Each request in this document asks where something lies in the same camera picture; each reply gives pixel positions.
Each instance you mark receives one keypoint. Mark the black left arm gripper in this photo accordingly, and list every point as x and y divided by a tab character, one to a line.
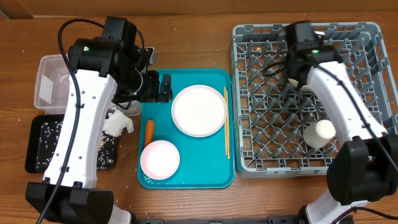
150	94

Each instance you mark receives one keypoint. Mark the white tissue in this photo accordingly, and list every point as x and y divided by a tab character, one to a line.
116	122

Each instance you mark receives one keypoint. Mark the white plastic cup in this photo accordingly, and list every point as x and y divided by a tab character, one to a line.
319	134

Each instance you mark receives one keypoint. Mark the cream bowl with food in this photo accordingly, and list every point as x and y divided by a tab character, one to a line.
298	85

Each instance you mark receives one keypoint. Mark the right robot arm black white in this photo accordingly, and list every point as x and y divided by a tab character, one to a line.
365	168

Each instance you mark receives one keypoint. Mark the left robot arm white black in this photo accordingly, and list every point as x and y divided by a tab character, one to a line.
110	68

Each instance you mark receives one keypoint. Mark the black waste tray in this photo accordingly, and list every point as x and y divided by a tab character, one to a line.
34	139

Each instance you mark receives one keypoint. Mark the grey dishwasher rack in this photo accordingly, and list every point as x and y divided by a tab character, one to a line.
270	114

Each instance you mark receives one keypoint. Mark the orange carrot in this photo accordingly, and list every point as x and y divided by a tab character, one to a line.
149	132

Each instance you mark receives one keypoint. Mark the large white plate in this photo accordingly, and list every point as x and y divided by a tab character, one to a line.
198	111

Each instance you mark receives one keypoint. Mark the teal plastic tray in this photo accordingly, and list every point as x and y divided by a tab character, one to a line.
203	162

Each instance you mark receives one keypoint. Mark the pink bowl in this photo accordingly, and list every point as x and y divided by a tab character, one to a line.
160	160

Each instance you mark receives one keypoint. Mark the wooden chopstick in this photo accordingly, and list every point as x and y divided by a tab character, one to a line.
228	130
224	127

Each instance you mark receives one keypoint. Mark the clear plastic bin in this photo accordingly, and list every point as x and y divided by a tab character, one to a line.
55	91

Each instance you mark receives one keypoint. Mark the food scraps and rice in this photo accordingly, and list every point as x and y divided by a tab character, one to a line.
48	139

